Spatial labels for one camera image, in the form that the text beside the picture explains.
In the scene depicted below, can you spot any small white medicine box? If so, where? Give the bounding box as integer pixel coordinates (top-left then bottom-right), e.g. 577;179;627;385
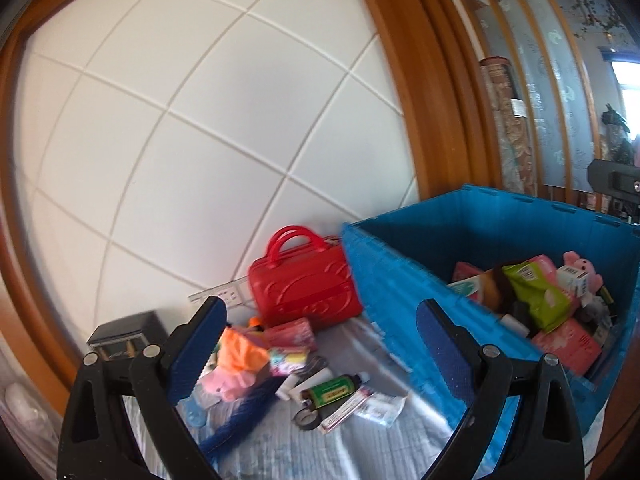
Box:
555;266;589;298

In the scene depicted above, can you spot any green wet wipes pack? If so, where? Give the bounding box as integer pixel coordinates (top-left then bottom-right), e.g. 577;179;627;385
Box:
501;261;577;333

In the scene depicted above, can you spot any white toothpaste tube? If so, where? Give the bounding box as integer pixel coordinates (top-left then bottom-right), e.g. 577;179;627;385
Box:
355;392;406;428

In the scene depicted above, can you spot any pink pig plush orange dress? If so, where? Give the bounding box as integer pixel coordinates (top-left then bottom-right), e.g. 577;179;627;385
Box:
198;316;269;402

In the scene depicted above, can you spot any green label brown bottle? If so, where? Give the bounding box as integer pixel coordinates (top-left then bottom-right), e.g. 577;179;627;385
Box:
300;372;370;411

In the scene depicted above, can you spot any small pink plush toy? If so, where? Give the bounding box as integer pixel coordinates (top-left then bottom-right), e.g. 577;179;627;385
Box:
563;252;603;294

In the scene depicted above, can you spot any pink tissue box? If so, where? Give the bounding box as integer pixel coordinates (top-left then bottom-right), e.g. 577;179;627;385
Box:
532;318;602;376

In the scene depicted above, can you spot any black box with emblem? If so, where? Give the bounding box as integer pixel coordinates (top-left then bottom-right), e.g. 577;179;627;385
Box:
87;311;168;361

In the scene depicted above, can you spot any rolled patterned carpet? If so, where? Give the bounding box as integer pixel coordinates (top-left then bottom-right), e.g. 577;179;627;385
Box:
480;56;536;196

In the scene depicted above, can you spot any wooden slat glass partition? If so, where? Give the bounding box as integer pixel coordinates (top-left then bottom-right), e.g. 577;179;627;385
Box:
460;0;602;210

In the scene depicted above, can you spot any blue fuzzy stick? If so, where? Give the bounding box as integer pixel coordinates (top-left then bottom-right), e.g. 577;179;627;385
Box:
198;377;284;462

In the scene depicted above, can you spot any black tape roll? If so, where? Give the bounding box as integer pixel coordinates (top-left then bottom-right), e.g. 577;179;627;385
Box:
294;408;322;431

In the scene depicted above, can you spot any blue plastic storage crate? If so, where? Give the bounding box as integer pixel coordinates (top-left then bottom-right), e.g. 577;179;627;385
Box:
341;185;640;432

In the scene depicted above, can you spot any pink patterned tissue pack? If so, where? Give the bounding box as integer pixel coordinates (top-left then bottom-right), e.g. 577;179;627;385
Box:
264;318;317;351

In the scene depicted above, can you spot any red toy suitcase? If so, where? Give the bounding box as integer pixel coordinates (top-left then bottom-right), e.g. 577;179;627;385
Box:
247;226;363;332

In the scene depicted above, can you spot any white wall power strip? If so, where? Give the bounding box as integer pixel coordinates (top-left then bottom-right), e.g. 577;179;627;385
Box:
188;278;254;309

